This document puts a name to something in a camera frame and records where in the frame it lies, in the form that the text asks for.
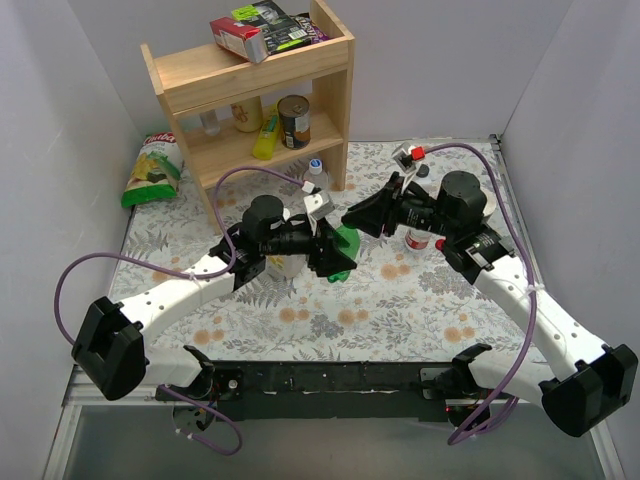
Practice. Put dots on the wooden two-tier shelf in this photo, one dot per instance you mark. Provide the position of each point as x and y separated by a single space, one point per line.
207 77

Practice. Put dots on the yellow bottle on shelf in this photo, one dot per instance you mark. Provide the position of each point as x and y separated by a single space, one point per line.
268 136

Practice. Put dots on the clear bottle red label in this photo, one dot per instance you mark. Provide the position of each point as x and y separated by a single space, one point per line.
416 240

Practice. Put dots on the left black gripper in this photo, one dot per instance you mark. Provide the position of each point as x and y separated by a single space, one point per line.
322 245

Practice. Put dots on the small clear bottle on shelf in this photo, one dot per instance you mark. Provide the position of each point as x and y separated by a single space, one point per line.
210 123

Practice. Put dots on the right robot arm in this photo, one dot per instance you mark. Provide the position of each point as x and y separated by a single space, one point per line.
583 380

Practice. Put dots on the red white carton box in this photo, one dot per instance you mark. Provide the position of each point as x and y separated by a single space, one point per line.
243 40

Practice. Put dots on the green chips bag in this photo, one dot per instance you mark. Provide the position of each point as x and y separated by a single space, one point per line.
156 173

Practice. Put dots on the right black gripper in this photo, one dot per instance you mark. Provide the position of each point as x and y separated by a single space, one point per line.
393 209

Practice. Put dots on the black green box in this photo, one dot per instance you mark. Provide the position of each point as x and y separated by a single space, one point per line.
281 32

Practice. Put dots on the clear bottle blue white cap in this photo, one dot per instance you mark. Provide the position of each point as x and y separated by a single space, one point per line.
317 174

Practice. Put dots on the green plastic bottle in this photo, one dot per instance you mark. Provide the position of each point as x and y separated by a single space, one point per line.
350 247

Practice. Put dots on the square clear bottle white cap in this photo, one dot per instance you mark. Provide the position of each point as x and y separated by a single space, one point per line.
282 267

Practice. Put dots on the white bottle black cap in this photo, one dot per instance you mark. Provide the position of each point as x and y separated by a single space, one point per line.
423 179

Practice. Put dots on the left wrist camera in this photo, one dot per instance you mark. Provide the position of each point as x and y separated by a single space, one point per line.
318 204

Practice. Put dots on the tin can on shelf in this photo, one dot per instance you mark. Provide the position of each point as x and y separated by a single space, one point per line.
294 116

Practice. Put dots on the purple snack packet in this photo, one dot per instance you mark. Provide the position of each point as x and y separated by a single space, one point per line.
313 31

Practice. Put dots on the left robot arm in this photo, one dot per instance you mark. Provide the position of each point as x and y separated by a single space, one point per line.
114 345

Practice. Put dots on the floral table mat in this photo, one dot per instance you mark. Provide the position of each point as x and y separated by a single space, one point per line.
399 305

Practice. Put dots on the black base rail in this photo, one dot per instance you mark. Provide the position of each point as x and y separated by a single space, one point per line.
272 390

